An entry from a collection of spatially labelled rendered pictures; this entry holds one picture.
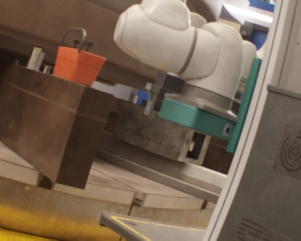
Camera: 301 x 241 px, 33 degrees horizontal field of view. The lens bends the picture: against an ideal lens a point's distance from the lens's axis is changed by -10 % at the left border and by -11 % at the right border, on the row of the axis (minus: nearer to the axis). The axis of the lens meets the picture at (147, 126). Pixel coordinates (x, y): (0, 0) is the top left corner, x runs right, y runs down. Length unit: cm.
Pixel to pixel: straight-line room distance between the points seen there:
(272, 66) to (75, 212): 120
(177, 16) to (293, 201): 64
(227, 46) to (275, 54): 15
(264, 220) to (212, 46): 54
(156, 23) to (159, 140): 164
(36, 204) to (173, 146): 108
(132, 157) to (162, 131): 27
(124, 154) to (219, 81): 179
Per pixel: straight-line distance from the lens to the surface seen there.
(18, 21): 263
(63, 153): 203
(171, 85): 191
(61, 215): 237
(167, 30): 155
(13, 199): 223
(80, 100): 202
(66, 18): 275
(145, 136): 316
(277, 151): 135
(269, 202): 134
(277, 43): 160
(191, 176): 311
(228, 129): 162
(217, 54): 158
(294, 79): 167
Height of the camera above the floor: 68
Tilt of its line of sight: 2 degrees down
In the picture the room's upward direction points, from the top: 18 degrees clockwise
